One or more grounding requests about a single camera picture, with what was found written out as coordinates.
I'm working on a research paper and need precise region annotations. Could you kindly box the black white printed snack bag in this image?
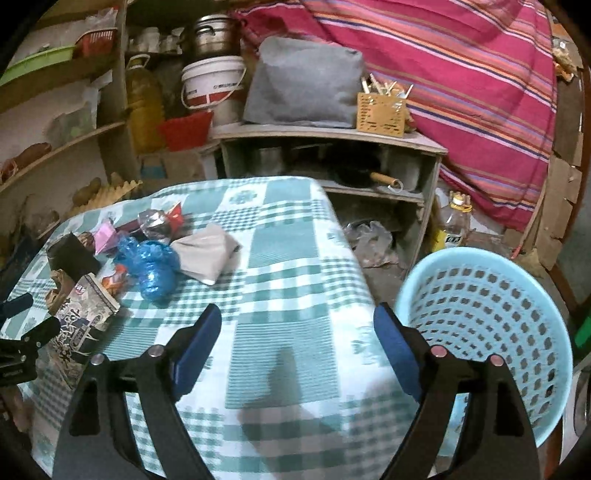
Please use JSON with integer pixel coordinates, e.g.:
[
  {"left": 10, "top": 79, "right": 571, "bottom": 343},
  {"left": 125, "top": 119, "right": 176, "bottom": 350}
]
[{"left": 49, "top": 273, "right": 120, "bottom": 389}]

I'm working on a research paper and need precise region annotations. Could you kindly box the pink foil wrapper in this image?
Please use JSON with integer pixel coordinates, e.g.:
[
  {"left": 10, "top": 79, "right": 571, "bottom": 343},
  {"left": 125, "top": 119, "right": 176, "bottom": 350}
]
[{"left": 92, "top": 219, "right": 119, "bottom": 255}]

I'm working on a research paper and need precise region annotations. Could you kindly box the blue plastic bag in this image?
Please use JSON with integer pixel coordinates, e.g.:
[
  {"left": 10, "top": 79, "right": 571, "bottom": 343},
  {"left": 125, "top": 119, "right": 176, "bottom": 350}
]
[{"left": 115, "top": 236, "right": 180, "bottom": 304}]

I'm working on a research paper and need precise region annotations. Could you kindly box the red silver chip bag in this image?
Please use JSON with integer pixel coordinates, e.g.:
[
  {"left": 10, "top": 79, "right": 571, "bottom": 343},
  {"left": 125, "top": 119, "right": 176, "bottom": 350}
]
[{"left": 137, "top": 203, "right": 184, "bottom": 245}]

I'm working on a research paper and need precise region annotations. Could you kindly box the beige cloth pouch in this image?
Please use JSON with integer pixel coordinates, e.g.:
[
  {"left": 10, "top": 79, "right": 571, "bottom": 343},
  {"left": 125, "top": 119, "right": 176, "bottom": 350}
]
[{"left": 170, "top": 223, "right": 240, "bottom": 286}]

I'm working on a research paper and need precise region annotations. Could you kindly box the clear orange snack wrapper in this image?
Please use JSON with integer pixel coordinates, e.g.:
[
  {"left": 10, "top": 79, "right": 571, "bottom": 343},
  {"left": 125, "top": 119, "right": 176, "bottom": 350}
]
[{"left": 101, "top": 264, "right": 127, "bottom": 296}]

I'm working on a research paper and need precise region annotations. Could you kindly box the black box on table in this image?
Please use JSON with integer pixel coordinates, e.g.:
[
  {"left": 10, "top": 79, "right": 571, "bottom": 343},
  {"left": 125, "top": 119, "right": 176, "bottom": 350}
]
[{"left": 47, "top": 233, "right": 101, "bottom": 282}]

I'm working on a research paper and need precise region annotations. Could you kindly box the green bin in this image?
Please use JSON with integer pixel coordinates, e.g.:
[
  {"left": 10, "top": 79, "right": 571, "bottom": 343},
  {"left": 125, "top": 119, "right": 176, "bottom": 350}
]
[{"left": 574, "top": 314, "right": 591, "bottom": 356}]

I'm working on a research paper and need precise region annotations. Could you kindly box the light blue plastic basket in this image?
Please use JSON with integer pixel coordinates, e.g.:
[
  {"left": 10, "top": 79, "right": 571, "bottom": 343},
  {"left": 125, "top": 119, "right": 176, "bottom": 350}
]
[{"left": 394, "top": 247, "right": 573, "bottom": 445}]

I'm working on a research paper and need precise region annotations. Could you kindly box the yellow egg tray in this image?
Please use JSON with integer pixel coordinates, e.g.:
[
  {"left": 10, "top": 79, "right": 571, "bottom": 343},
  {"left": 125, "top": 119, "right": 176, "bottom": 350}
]
[{"left": 65, "top": 180, "right": 143, "bottom": 218}]

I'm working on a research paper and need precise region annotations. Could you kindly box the green checkered tablecloth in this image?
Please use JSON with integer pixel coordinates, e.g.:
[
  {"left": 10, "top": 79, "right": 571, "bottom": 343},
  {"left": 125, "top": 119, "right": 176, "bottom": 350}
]
[{"left": 0, "top": 175, "right": 445, "bottom": 480}]

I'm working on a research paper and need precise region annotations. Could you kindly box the oil bottle on floor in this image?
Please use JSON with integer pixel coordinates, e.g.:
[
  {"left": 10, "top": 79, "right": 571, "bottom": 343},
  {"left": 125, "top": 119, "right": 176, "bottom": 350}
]
[{"left": 431, "top": 191, "right": 473, "bottom": 252}]

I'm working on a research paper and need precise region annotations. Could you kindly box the clear storage container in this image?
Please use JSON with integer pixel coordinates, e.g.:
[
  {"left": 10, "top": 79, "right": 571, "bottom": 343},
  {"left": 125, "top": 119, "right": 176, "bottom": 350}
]
[{"left": 44, "top": 102, "right": 96, "bottom": 149}]

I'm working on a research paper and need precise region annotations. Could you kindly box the cardboard box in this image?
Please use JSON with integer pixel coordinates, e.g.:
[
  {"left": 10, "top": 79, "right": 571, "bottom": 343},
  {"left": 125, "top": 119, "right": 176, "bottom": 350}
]
[{"left": 137, "top": 142, "right": 219, "bottom": 184}]

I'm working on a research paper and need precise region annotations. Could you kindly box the wooden low cabinet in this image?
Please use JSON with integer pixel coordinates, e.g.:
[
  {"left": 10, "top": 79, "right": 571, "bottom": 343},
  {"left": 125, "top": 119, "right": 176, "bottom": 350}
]
[{"left": 211, "top": 124, "right": 448, "bottom": 270}]

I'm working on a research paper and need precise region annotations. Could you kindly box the red plastic basket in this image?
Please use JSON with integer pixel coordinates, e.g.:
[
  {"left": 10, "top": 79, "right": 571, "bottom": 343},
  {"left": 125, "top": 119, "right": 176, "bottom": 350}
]
[{"left": 158, "top": 111, "right": 213, "bottom": 152}]

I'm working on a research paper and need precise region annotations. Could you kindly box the yellow oil jug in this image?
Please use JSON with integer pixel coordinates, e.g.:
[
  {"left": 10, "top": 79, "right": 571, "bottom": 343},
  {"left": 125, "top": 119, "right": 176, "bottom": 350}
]
[{"left": 125, "top": 53, "right": 165, "bottom": 155}]

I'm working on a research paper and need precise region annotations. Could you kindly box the green plastic tray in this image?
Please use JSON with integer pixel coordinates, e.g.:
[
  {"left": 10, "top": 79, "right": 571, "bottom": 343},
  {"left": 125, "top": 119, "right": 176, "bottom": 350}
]
[{"left": 0, "top": 45, "right": 75, "bottom": 86}]

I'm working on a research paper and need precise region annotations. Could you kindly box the small red basket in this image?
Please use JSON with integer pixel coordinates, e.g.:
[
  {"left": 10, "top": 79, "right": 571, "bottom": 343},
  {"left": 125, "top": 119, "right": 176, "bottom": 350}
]
[{"left": 73, "top": 28, "right": 118, "bottom": 58}]

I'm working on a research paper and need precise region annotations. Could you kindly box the white plastic bucket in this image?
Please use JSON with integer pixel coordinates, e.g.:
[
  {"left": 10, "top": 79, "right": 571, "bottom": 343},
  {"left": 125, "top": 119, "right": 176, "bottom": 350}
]
[{"left": 180, "top": 56, "right": 246, "bottom": 110}]

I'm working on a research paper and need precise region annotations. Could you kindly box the yellow utensil holder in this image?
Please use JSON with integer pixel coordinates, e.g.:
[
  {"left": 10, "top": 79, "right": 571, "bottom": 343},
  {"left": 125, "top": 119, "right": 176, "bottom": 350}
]
[{"left": 356, "top": 73, "right": 416, "bottom": 138}]

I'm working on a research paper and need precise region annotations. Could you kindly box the striped magenta cloth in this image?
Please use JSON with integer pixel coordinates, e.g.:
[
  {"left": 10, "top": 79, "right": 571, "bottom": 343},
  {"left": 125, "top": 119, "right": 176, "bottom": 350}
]
[{"left": 231, "top": 0, "right": 557, "bottom": 231}]

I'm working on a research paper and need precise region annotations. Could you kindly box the steel cooking pot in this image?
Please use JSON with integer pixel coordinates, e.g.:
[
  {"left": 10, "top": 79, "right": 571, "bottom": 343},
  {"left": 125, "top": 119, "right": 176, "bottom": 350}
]
[{"left": 180, "top": 14, "right": 242, "bottom": 61}]

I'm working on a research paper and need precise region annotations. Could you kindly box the grey fabric cover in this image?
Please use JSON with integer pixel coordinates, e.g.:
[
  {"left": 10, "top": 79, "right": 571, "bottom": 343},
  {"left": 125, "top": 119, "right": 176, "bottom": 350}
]
[{"left": 243, "top": 36, "right": 366, "bottom": 128}]

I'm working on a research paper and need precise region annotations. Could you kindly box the wooden wall shelf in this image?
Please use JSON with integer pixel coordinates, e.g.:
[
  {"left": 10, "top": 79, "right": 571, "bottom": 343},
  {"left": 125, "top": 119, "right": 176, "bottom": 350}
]
[{"left": 1, "top": 1, "right": 139, "bottom": 239}]

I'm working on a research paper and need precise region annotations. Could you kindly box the wooden handled pan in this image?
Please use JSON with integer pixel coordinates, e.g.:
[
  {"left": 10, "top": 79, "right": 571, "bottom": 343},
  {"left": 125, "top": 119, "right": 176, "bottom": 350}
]
[{"left": 370, "top": 172, "right": 404, "bottom": 191}]

